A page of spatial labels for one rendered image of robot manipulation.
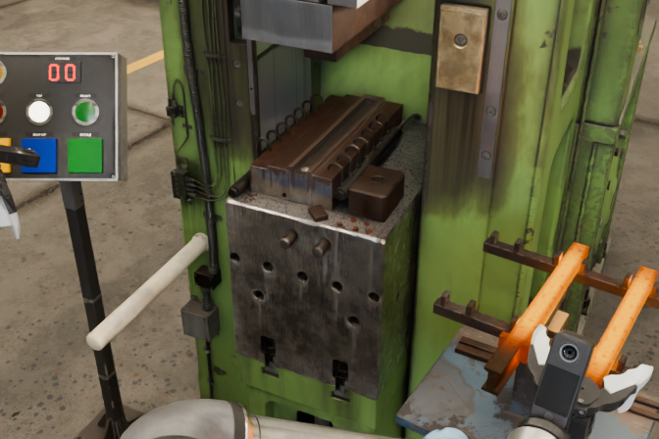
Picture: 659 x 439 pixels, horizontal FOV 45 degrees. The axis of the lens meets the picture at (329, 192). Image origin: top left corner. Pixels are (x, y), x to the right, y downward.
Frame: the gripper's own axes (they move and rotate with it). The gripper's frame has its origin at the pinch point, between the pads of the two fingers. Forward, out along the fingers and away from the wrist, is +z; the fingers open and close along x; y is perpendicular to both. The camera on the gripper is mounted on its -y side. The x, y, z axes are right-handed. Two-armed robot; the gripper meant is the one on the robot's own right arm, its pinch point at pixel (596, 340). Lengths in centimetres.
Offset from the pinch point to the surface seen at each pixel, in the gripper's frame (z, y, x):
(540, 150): 53, 2, -27
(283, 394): 26, 73, -74
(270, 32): 31, -18, -78
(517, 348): 1.5, 7.9, -10.8
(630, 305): 22.3, 8.9, 0.0
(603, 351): 9.2, 8.9, -0.2
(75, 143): 10, 7, -115
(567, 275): 24.4, 8.9, -11.0
